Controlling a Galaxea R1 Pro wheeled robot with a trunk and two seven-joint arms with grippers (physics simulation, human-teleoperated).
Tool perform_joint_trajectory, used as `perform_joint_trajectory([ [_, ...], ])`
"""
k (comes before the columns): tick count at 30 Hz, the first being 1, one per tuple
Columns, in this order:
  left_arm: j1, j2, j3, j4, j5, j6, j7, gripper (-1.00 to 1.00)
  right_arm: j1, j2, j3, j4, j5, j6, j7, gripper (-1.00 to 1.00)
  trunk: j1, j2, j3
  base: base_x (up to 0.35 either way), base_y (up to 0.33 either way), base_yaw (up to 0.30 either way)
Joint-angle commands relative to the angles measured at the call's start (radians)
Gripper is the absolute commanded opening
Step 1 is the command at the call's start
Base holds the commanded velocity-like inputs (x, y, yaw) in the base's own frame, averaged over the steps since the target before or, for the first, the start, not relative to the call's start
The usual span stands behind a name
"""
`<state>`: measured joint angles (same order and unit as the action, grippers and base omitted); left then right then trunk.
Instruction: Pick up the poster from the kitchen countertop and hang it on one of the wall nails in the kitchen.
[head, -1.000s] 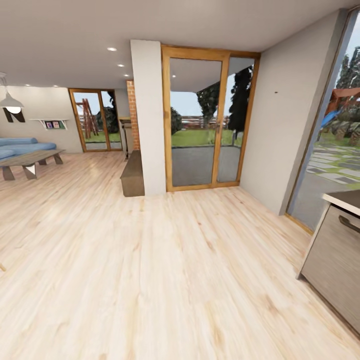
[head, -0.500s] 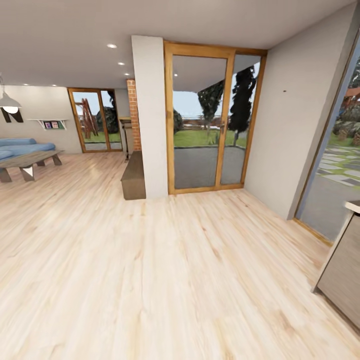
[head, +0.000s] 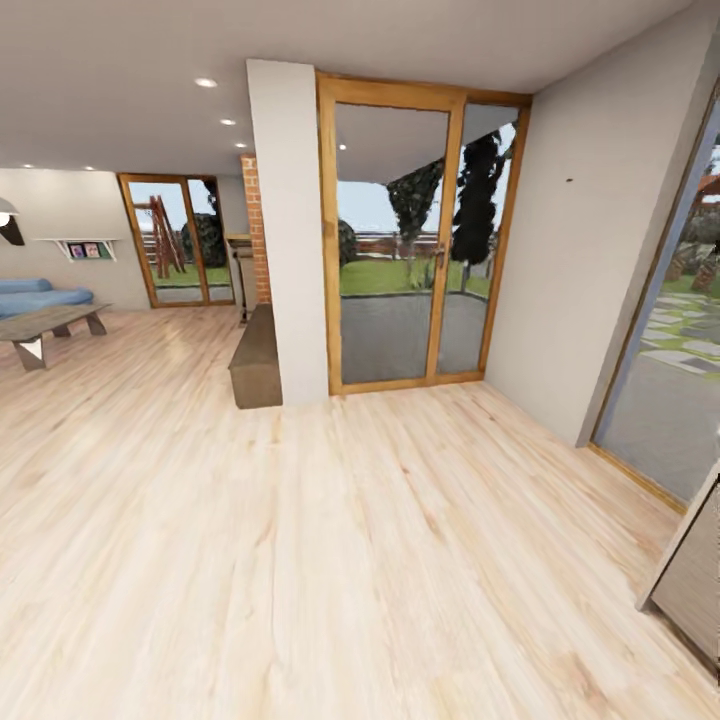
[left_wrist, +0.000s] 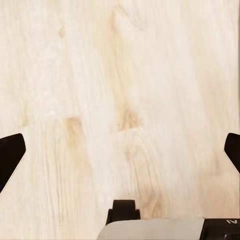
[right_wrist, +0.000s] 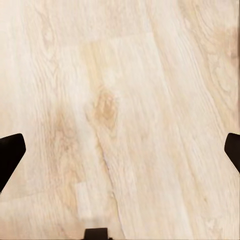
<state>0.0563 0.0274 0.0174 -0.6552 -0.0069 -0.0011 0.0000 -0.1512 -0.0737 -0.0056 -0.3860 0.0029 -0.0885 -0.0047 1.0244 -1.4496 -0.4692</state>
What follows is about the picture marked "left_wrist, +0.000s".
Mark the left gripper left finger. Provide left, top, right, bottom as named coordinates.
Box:
left=0, top=133, right=26, bottom=193

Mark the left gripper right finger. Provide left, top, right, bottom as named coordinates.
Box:
left=224, top=133, right=240, bottom=173

